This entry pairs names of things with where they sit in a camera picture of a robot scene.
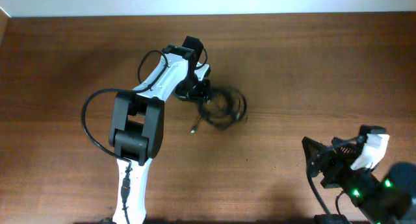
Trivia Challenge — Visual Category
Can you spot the black USB cable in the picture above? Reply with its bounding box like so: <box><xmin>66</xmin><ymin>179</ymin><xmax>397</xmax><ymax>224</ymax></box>
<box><xmin>190</xmin><ymin>86</ymin><xmax>248</xmax><ymax>134</ymax></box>

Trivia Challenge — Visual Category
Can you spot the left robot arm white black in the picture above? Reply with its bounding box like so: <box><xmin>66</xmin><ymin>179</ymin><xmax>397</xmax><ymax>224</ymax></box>
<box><xmin>107</xmin><ymin>36</ymin><xmax>211</xmax><ymax>223</ymax></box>

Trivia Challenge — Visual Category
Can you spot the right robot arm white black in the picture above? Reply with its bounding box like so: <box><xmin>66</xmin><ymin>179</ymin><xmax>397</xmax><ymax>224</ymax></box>
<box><xmin>302</xmin><ymin>133</ymin><xmax>415</xmax><ymax>223</ymax></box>

